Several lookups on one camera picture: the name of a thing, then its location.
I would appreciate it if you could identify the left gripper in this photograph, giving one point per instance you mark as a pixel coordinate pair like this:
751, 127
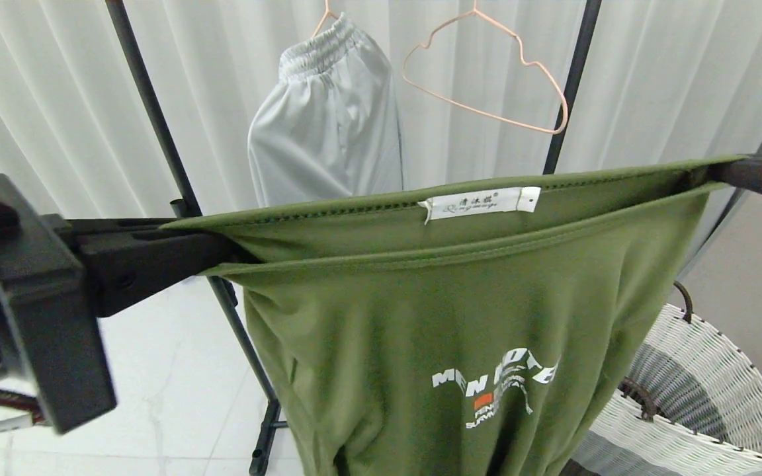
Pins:
43, 317

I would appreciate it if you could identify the pale grey shorts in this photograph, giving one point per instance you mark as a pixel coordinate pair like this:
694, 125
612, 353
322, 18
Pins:
328, 132

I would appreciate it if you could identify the pink clothes hanger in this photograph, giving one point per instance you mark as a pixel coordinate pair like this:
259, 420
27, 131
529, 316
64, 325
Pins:
320, 23
487, 114

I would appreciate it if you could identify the green garment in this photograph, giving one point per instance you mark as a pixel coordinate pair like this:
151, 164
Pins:
421, 317

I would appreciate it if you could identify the black clothes rack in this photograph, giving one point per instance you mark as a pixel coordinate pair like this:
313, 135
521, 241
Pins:
149, 112

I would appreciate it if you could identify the white laundry basket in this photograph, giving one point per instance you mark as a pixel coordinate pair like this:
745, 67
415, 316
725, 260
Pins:
718, 410

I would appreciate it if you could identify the white curtain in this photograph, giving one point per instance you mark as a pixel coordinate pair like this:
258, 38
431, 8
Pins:
57, 99

